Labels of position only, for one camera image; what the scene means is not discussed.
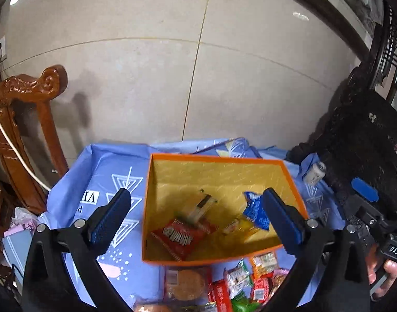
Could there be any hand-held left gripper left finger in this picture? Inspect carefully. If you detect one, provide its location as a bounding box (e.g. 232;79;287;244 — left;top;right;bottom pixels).
23;188;134;312

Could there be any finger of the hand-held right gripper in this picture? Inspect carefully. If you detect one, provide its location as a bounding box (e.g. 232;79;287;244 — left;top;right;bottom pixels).
343;177;381;222

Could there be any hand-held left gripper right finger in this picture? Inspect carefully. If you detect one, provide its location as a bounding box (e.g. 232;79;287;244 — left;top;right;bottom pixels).
262;188;371;312

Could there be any small red snack packet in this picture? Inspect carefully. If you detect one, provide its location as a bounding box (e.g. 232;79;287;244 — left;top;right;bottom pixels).
251;278;271;303

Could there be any orange cardboard box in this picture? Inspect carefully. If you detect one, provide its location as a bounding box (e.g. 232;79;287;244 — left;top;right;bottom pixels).
142;153;311;265

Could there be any round cake clear packet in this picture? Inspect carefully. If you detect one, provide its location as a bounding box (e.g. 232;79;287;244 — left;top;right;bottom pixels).
164;266;212;303

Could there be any person's right hand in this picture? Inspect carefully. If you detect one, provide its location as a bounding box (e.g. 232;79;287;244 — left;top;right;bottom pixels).
368;253;397;300

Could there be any blue snack packet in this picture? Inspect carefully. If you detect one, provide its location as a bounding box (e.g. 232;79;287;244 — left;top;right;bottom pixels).
242;191;271;231

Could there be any orange and white snack packet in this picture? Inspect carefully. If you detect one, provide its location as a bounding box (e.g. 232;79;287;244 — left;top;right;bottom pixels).
249;252;280;278

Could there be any yellow snack packet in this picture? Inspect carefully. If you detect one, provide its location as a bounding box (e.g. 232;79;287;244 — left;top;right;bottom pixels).
222;214;261;239

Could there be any small white can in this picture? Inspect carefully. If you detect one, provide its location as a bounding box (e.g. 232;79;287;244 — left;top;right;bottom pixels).
303;161;327;186

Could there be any blue patterned tablecloth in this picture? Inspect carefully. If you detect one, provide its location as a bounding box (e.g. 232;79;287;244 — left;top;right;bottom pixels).
39;138;347;312

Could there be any dark pink snack packet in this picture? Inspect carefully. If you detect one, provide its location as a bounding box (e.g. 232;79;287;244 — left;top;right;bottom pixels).
270;268;290;293

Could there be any white and green snack packet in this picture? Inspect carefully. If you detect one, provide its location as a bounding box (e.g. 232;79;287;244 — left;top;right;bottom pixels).
224;260;253;298

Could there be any clear biscuit stick packet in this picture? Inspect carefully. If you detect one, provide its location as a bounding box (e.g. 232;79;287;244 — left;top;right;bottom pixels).
177;189;217;226

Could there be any pink plastic bag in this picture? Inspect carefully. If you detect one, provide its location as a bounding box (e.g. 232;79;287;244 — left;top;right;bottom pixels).
5;206;40;238

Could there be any long red snack packet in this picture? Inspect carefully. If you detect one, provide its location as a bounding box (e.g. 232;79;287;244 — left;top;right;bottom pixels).
208;279;233;312

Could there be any round bun packet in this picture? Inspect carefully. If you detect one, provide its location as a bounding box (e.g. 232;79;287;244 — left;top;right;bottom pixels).
135;304;171;312

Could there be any pale blue box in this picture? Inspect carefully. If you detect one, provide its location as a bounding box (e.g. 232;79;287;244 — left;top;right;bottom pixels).
2;231;33;287

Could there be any carved brown wooden chair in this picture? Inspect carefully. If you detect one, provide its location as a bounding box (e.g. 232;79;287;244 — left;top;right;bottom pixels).
0;65;69;215

